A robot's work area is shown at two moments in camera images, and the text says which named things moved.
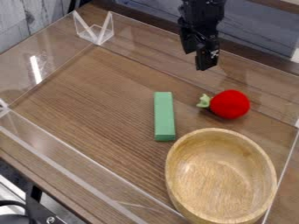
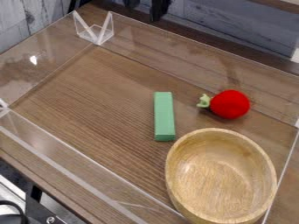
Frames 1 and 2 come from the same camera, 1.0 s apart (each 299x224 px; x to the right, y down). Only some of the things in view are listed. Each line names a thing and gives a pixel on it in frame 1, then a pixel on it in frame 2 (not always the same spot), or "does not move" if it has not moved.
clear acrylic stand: x=95 y=33 does not move
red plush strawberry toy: x=229 y=103 does not move
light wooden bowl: x=221 y=178 does not move
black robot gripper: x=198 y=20 to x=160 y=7
